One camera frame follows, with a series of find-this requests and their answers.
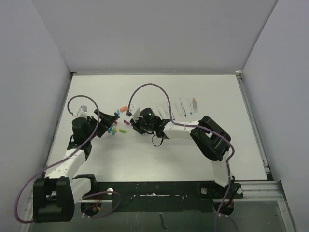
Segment orange marker cap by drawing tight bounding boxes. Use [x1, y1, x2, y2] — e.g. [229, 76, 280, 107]
[120, 106, 128, 113]

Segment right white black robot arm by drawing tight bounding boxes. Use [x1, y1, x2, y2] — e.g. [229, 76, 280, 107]
[126, 106, 232, 198]

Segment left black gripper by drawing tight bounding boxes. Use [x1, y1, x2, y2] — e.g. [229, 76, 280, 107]
[85, 110, 117, 141]

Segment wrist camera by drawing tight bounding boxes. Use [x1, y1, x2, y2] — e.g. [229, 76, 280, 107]
[126, 105, 141, 122]
[72, 105, 87, 119]

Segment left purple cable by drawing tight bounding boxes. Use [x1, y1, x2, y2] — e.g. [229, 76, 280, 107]
[15, 95, 121, 223]

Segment orange capped fat marker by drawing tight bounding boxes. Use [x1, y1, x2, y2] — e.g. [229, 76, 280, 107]
[192, 98, 198, 113]

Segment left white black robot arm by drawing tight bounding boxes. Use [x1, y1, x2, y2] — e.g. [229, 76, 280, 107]
[33, 110, 117, 223]

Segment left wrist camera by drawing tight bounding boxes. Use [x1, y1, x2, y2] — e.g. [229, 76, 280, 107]
[72, 105, 87, 119]

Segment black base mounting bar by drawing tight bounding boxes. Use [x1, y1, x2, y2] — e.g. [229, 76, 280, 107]
[80, 181, 243, 216]

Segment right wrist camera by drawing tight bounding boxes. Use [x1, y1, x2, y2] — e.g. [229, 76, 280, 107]
[126, 105, 141, 122]

